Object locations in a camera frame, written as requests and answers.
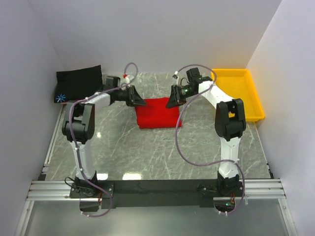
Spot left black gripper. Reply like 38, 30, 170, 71
114, 86, 147, 108

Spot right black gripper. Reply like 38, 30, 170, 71
165, 85, 197, 110

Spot red t shirt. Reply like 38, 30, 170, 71
135, 97, 180, 129

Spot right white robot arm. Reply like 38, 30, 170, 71
166, 64, 246, 196

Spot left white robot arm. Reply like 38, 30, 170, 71
62, 74, 146, 198

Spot folded black t shirt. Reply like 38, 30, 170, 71
54, 65, 103, 103

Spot yellow plastic bin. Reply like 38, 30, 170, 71
214, 68, 265, 122

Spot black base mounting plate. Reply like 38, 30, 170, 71
69, 179, 244, 209

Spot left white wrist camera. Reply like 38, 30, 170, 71
123, 74, 135, 85

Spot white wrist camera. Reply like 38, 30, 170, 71
123, 74, 135, 85
172, 71, 179, 80

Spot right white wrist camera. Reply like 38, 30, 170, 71
172, 71, 179, 80

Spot aluminium frame rail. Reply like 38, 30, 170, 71
26, 179, 286, 201

